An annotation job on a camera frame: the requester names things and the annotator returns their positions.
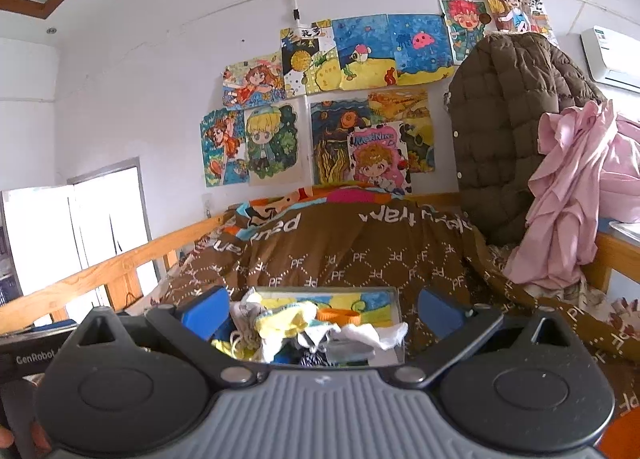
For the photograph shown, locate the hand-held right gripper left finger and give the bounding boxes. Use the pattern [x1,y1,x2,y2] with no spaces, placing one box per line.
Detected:
[67,285,258,387]

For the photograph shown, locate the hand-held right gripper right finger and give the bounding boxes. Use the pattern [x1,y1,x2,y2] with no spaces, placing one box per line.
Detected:
[392,286,577,387]

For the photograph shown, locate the bright window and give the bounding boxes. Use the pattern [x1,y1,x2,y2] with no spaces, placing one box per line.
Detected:
[0,158,152,307]

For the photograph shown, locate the brown printed duvet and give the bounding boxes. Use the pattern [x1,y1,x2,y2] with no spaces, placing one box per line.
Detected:
[150,183,640,459]

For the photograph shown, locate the pink garment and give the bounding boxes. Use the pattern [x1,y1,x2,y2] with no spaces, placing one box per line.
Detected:
[501,99,640,291]

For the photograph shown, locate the pink framed cartoon poster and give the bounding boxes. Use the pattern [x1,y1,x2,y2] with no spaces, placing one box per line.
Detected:
[348,120,412,196]

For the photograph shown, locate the orange cup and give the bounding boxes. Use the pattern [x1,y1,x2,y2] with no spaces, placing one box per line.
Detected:
[316,306,364,326]

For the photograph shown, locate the dark blue swirl painting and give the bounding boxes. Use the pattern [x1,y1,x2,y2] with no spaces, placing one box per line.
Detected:
[309,98,374,186]

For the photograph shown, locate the grey shallow box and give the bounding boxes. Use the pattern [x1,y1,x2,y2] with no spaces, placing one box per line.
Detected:
[212,285,410,369]

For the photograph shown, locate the pink jellyfish painting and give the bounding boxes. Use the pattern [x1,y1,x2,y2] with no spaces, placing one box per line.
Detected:
[386,13,457,86]

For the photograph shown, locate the orange-haired girl wall poster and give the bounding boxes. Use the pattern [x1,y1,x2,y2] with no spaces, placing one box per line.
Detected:
[200,108,250,188]

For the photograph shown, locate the yellow moon wall painting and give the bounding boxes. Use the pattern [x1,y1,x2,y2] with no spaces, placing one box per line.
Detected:
[279,20,342,96]

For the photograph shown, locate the child with fan wall poster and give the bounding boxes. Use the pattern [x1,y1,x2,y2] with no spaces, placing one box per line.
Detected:
[471,0,559,46]

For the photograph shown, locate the brown quilted jacket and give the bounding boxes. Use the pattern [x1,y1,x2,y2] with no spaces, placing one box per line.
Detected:
[444,32,609,246]

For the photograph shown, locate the white air conditioner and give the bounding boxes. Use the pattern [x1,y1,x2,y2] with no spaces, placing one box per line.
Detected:
[580,25,640,93]

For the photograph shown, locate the swimming girl wall poster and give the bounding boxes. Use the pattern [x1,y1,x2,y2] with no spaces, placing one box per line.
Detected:
[222,53,287,111]

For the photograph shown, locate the orange landscape painting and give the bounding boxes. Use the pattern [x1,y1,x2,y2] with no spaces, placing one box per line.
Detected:
[367,88,437,173]

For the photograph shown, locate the white sock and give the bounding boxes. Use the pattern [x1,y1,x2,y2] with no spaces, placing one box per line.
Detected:
[299,320,409,354]

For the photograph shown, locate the blue sea fish painting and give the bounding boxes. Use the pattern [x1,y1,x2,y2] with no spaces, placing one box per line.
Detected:
[331,14,397,91]

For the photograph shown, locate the wooden bed rail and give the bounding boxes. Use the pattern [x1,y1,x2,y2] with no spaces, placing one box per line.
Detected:
[0,212,232,326]
[594,230,640,291]

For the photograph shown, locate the red-haired child wall poster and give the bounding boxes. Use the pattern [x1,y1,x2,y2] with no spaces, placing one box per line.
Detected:
[439,0,494,66]

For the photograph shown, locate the floral bed sheet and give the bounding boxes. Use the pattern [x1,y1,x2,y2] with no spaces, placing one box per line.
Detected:
[579,283,640,336]

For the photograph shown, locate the grey drawstring bag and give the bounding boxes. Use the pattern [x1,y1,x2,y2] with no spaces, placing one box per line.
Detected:
[229,289,267,356]

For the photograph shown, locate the blond figure wall poster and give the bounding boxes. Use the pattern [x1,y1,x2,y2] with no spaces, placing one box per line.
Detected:
[243,103,304,187]

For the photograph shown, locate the person's left hand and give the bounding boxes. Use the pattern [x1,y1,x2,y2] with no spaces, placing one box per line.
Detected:
[0,419,47,455]

